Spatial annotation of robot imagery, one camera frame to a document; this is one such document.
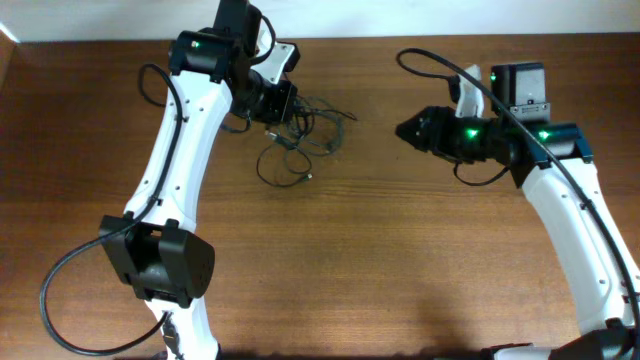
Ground black usb cables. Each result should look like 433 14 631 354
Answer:
255 95 358 189

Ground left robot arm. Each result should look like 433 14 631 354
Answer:
100 0 299 359

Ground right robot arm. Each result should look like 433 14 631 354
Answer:
395 62 639 359

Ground right camera black cable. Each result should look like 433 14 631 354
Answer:
395 47 640 341

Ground camera black cable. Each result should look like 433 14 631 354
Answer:
395 47 640 341
38 62 184 357

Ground left camera black cable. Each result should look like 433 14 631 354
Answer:
38 62 184 357

